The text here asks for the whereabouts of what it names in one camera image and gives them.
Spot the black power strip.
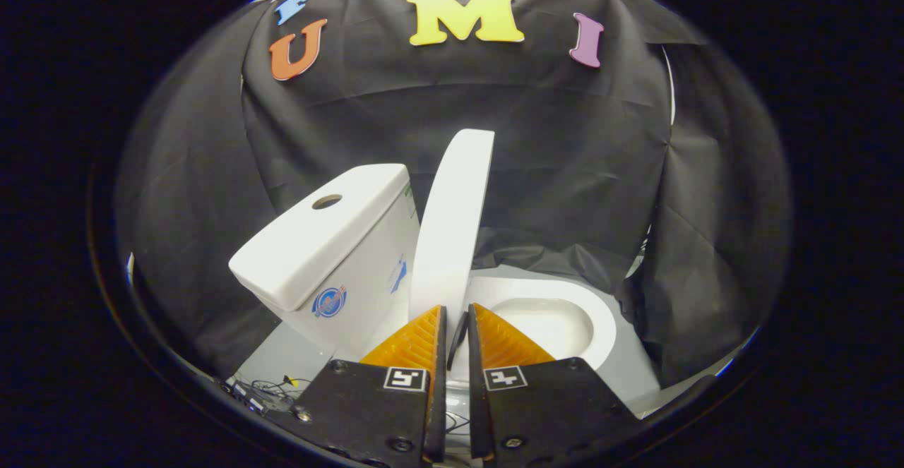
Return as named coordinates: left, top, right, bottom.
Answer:
left=225, top=380, right=269, bottom=414

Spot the tangle of thin cables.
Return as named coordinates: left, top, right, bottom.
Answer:
left=251, top=375, right=311, bottom=412

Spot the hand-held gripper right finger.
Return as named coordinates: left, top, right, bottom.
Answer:
left=468, top=303, right=640, bottom=465

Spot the white toilet bowl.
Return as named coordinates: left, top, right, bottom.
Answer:
left=487, top=297, right=595, bottom=370

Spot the white toilet seat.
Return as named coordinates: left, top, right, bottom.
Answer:
left=452, top=276, right=617, bottom=384

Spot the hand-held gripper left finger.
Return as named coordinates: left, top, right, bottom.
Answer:
left=293, top=304, right=448, bottom=465

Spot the black backdrop cloth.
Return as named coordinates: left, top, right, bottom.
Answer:
left=117, top=0, right=792, bottom=391

